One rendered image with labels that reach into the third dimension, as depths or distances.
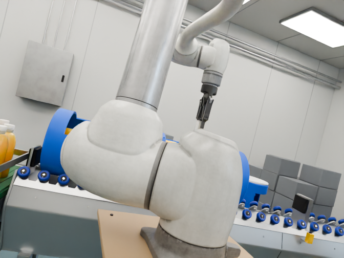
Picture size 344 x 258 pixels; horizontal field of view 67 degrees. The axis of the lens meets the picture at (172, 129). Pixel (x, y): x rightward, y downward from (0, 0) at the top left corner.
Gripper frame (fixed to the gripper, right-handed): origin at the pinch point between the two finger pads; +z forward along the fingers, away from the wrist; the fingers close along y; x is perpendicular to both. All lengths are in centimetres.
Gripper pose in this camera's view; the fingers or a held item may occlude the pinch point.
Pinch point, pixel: (199, 128)
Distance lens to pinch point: 121.0
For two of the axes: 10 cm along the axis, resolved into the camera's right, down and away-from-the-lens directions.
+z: -2.4, 9.7, 0.2
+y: -1.9, -0.7, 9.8
